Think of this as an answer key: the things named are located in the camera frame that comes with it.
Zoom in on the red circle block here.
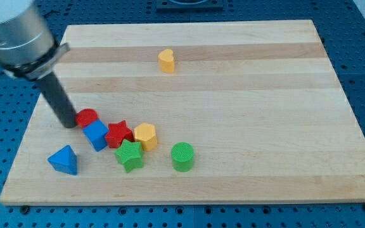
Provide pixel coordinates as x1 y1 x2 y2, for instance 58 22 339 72
75 108 99 129

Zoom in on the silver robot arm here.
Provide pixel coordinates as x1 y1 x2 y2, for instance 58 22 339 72
0 0 77 128

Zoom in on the wooden board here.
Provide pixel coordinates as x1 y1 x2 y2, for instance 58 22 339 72
0 20 365 206

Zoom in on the yellow heart block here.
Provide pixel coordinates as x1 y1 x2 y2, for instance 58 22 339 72
158 49 175 73

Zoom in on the yellow hexagon block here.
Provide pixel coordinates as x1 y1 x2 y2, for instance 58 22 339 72
134 123 158 151

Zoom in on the blue triangle block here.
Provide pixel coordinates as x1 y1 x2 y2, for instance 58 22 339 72
48 145 77 175

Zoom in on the green cylinder block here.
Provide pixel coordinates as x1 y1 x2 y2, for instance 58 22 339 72
170 142 195 172

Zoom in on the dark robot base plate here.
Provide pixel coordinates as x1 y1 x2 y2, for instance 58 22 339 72
155 0 224 11

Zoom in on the green star block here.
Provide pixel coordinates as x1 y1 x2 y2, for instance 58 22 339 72
114 139 144 173

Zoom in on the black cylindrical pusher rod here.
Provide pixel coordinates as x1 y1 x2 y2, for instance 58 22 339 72
35 72 77 129

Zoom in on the red star block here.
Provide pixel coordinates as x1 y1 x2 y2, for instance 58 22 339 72
105 120 134 148

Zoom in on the blue cube block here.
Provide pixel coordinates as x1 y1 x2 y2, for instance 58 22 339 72
82 120 108 152

